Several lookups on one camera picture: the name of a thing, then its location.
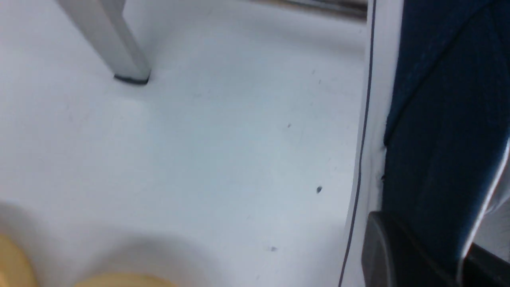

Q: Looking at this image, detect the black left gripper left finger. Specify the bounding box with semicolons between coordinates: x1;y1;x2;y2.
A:
362;211;458;287

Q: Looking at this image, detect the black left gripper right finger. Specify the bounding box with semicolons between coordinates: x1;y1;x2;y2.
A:
462;244;510;287

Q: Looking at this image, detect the navy blue canvas sneaker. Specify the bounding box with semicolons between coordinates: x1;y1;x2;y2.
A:
381;0;510;275

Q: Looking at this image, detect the stainless steel shoe rack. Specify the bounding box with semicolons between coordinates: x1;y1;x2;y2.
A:
56;0;151;85

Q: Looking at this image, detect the right yellow slide sandal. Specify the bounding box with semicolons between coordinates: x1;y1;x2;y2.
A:
74;273;175;287

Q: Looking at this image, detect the yellow slide sandal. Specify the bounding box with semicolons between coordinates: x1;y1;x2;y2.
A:
74;273;175;287
0;234;39;287

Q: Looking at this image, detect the left yellow slide sandal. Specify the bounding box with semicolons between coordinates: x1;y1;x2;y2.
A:
0;234;39;287

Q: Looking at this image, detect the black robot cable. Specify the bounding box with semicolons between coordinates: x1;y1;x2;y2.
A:
338;0;377;287

